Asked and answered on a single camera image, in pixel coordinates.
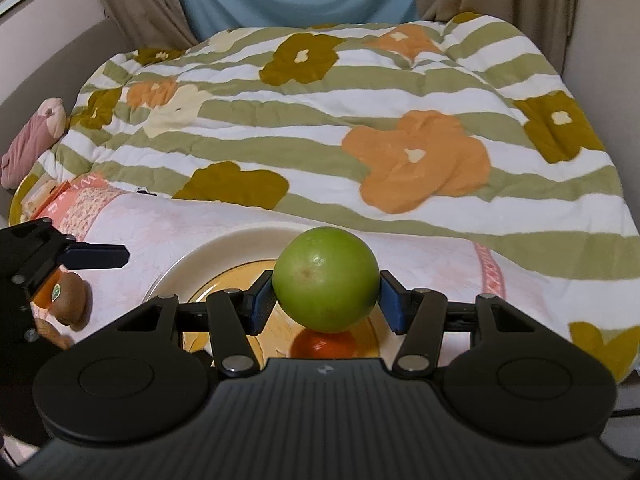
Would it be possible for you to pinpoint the brown kiwi with sticker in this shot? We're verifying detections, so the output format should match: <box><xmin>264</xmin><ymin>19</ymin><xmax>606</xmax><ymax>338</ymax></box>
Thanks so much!
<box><xmin>49</xmin><ymin>272</ymin><xmax>88</xmax><ymax>326</ymax></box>

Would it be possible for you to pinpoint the small orange tangerine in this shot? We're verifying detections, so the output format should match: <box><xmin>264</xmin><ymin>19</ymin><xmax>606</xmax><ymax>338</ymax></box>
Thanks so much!
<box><xmin>290</xmin><ymin>328</ymin><xmax>358</xmax><ymax>360</ymax></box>

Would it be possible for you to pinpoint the green apple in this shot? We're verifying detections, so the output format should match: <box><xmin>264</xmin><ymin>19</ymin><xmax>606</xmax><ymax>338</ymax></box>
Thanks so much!
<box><xmin>272</xmin><ymin>226</ymin><xmax>380</xmax><ymax>333</ymax></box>

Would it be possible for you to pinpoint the orange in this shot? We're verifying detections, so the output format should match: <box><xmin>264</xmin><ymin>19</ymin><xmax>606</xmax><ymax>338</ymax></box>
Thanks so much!
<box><xmin>32</xmin><ymin>269</ymin><xmax>64</xmax><ymax>310</ymax></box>

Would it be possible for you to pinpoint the yellow green plate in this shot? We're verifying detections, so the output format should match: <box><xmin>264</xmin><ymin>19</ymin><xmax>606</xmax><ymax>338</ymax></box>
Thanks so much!
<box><xmin>8</xmin><ymin>174</ymin><xmax>39</xmax><ymax>226</ymax></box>

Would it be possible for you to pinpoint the snack packet on plate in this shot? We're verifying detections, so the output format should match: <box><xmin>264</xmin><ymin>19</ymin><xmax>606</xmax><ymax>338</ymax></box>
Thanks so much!
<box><xmin>21</xmin><ymin>179</ymin><xmax>70</xmax><ymax>221</ymax></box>

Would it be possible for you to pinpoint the cream plate with yellow print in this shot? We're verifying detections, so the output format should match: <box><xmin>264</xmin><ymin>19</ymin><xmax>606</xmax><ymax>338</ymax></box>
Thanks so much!
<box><xmin>143</xmin><ymin>224</ymin><xmax>440</xmax><ymax>369</ymax></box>

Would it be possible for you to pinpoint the pink floral cloth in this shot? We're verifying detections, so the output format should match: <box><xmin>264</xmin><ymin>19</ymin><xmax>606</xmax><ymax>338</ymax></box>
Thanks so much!
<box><xmin>34</xmin><ymin>171</ymin><xmax>571</xmax><ymax>370</ymax></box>

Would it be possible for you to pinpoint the pink plush toy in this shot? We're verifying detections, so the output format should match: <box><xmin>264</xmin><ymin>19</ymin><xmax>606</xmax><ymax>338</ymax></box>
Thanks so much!
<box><xmin>1</xmin><ymin>98</ymin><xmax>67</xmax><ymax>191</ymax></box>

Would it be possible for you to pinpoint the grey headboard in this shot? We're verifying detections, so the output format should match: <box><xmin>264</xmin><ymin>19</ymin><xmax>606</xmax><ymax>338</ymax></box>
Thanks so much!
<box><xmin>1</xmin><ymin>18</ymin><xmax>132</xmax><ymax>154</ymax></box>

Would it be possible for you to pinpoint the green striped floral quilt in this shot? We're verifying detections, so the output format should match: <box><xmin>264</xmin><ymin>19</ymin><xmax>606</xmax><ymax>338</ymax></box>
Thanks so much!
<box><xmin>29</xmin><ymin>13</ymin><xmax>639</xmax><ymax>380</ymax></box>

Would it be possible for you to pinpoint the beige left curtain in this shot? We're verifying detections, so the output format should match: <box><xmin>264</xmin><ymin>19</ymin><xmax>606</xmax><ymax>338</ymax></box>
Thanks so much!
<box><xmin>100</xmin><ymin>0</ymin><xmax>198</xmax><ymax>50</ymax></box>

